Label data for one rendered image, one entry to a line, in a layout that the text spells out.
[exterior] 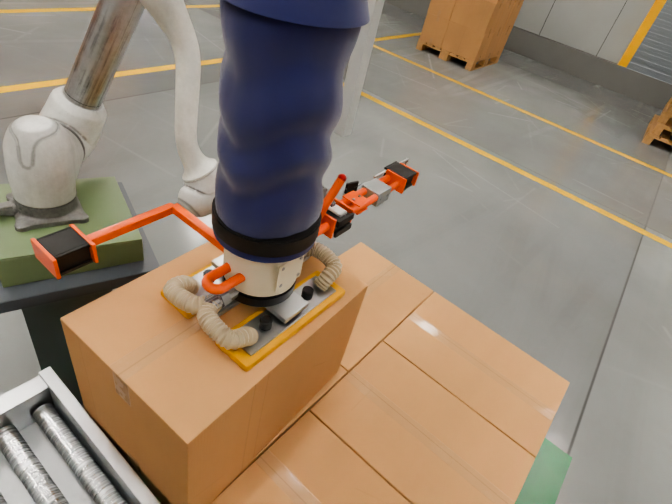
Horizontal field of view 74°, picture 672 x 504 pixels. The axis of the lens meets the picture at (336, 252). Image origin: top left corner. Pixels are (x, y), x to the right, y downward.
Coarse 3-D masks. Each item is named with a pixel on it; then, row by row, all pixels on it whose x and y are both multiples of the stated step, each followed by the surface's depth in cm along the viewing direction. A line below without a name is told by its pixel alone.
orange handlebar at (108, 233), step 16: (384, 176) 138; (352, 192) 127; (160, 208) 106; (176, 208) 107; (128, 224) 100; (144, 224) 103; (192, 224) 105; (96, 240) 95; (208, 240) 103; (208, 272) 93; (224, 272) 95; (208, 288) 91; (224, 288) 91
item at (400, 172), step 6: (390, 168) 140; (396, 168) 141; (402, 168) 142; (408, 168) 142; (390, 174) 139; (396, 174) 138; (402, 174) 139; (408, 174) 139; (414, 174) 141; (390, 180) 140; (396, 180) 138; (402, 180) 137; (408, 180) 141; (414, 180) 143; (402, 186) 138; (408, 186) 142; (402, 192) 139
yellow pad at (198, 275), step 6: (210, 264) 112; (198, 270) 110; (204, 270) 109; (210, 270) 106; (192, 276) 107; (198, 276) 108; (222, 276) 109; (216, 282) 107; (162, 294) 103; (198, 294) 103; (204, 294) 104; (174, 306) 101; (180, 312) 101
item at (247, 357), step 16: (320, 272) 118; (304, 288) 108; (336, 288) 114; (320, 304) 109; (256, 320) 101; (272, 320) 99; (304, 320) 104; (272, 336) 98; (288, 336) 100; (224, 352) 95; (240, 352) 94; (256, 352) 95
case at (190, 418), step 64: (192, 256) 115; (64, 320) 93; (128, 320) 97; (192, 320) 100; (320, 320) 108; (128, 384) 86; (192, 384) 88; (256, 384) 92; (320, 384) 136; (128, 448) 106; (192, 448) 82; (256, 448) 116
